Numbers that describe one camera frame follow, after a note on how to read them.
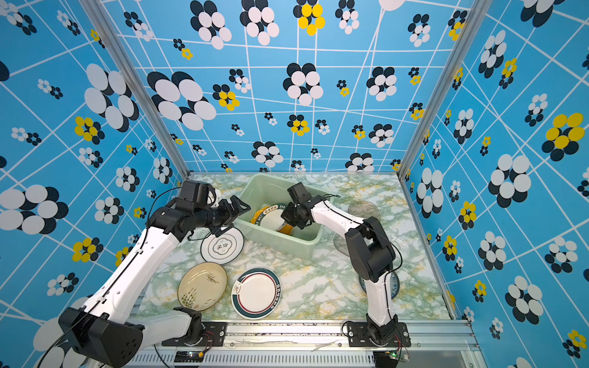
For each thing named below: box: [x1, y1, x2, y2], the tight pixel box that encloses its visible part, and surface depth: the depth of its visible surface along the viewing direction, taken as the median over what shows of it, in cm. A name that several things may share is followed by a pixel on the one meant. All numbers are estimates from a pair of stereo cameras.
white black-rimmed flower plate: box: [200, 226, 245, 265], surface depth 95 cm
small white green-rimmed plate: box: [256, 202, 288, 231], surface depth 104 cm
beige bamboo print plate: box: [177, 262, 228, 312], surface depth 85 cm
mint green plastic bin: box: [234, 173, 324, 260], surface depth 96 cm
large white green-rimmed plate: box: [230, 267, 283, 320], surface depth 83 cm
